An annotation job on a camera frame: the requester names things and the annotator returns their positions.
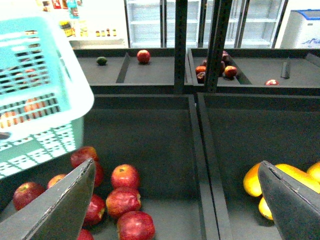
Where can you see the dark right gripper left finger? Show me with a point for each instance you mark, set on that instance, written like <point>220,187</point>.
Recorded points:
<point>58,213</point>

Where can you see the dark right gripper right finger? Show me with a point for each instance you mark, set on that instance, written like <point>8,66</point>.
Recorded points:
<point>295,207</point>

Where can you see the yellow mango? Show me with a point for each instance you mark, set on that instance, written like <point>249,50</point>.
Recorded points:
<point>314,171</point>
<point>251,182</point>
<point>299,175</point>

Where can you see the teal plastic shopping basket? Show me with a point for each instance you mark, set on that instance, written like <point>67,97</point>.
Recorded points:
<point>44,93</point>

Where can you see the green avocado back tray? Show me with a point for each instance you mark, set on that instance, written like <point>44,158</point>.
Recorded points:
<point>101,61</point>

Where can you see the red apple far left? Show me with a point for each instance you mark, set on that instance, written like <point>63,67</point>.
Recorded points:
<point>26,193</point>

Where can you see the red apple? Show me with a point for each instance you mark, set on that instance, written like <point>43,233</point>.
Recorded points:
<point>26,193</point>
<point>123,200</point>
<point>125,175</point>
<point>135,225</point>

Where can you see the red apple middle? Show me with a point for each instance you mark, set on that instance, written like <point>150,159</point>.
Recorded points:
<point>123,200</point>

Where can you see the red apple centre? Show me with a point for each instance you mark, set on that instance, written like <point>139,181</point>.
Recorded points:
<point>125,175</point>

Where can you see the red apple front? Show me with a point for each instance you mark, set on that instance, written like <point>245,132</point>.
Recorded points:
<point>135,225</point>

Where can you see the dark wooden display stand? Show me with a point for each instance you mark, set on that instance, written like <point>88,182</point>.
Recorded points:
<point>192,150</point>

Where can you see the red apple back tray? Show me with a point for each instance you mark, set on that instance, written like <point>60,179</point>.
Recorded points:
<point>143,56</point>

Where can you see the white chest freezer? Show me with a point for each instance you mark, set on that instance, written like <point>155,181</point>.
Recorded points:
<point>302,30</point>

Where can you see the glass door display fridge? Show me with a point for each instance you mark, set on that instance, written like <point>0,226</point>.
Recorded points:
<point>252,24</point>

